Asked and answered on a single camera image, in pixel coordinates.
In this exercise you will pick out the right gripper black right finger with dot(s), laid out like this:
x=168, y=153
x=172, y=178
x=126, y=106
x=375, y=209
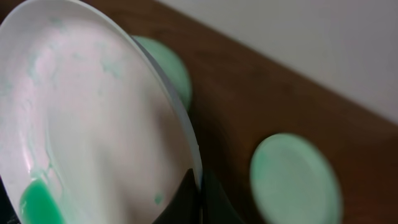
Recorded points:
x=217, y=208

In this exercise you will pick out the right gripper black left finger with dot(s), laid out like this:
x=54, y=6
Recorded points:
x=184, y=208

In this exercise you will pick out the green plate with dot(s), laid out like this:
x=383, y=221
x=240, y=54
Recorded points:
x=172, y=65
x=293, y=183

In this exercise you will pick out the white plate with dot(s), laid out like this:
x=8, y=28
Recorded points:
x=92, y=130

